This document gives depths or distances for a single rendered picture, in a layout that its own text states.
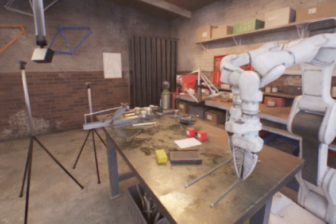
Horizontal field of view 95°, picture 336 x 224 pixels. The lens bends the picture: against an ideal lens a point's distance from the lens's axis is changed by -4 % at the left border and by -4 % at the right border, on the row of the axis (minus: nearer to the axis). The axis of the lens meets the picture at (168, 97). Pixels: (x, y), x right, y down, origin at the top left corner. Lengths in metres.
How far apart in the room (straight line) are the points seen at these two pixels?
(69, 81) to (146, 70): 1.71
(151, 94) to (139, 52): 1.09
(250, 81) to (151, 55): 3.67
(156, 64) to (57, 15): 2.32
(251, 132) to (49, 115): 3.95
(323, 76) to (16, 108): 4.36
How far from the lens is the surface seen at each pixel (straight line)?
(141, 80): 4.01
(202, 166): 0.86
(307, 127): 1.19
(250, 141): 0.63
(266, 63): 0.58
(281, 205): 1.68
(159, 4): 3.94
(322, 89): 1.16
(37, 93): 4.11
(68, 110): 4.15
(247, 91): 0.59
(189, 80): 3.68
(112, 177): 1.92
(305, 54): 0.71
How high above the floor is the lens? 1.34
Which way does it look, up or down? 10 degrees down
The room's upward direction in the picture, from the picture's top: straight up
